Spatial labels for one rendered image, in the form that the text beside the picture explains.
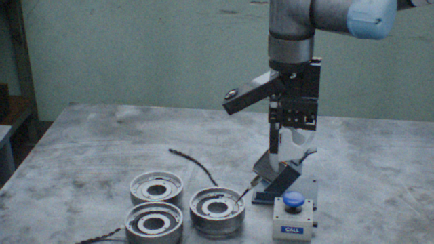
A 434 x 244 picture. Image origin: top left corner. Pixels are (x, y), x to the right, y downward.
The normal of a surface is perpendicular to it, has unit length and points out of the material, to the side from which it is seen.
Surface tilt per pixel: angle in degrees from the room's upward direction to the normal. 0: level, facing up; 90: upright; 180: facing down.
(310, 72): 90
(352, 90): 90
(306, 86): 90
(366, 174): 0
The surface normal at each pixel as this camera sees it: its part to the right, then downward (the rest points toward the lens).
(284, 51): -0.36, 0.43
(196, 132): 0.00, -0.88
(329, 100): -0.14, 0.46
